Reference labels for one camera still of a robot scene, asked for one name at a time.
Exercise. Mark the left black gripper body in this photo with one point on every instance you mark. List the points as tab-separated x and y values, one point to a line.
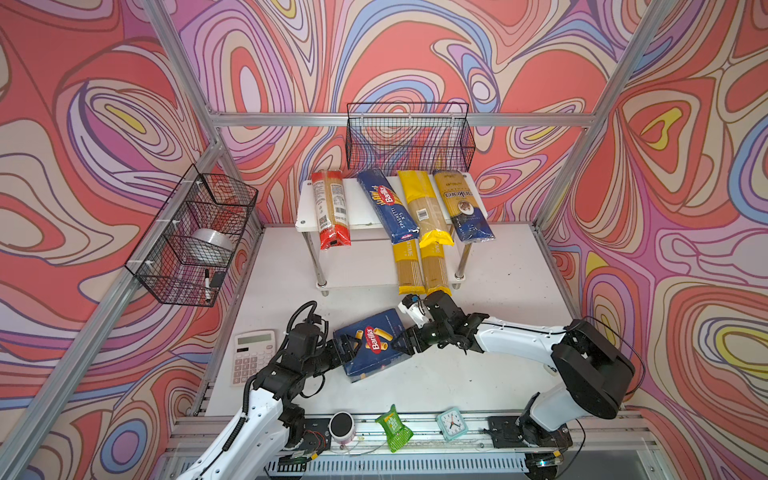
322	360

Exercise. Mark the white two-tier shelf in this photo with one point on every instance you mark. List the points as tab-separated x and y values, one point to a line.
367	262

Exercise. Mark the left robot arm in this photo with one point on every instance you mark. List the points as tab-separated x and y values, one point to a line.
269	419

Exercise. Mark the yellow barcode spaghetti bag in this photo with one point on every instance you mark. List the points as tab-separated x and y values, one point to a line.
424	207

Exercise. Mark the white pink calculator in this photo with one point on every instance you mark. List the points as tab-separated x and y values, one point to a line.
252	352

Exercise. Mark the blue Barilla spaghetti box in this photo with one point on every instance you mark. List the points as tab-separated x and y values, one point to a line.
389	208

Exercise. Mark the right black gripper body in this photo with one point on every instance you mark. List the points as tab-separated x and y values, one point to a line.
435	333

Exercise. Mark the dark blue yellow spaghetti bag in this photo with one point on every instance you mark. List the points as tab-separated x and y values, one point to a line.
464	210

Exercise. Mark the black marker pen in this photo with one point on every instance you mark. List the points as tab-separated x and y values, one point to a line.
207	286

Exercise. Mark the silver tape roll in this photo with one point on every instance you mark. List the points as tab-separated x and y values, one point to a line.
210	247

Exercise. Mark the red spaghetti bag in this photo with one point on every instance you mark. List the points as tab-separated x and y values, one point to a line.
331	209

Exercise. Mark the short yellow Pastatime bag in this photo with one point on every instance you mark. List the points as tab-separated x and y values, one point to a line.
408	268

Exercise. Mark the black wire basket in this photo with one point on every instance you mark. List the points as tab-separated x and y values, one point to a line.
408	135
163	265

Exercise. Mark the long yellow Pastatime bag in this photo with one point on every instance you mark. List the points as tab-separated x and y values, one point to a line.
434	269

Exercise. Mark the blue Barilla rigatoni box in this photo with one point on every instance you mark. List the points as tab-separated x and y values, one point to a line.
373	335

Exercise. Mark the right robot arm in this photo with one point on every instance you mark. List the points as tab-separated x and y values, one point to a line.
594	376

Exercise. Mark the black wire basket back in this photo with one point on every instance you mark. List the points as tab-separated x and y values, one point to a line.
408	135

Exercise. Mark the black wire basket left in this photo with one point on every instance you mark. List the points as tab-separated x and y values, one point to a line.
163	265

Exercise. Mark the green snack pouch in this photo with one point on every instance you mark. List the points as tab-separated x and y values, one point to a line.
398	435

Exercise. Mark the teal alarm clock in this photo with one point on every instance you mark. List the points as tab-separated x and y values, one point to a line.
452	424

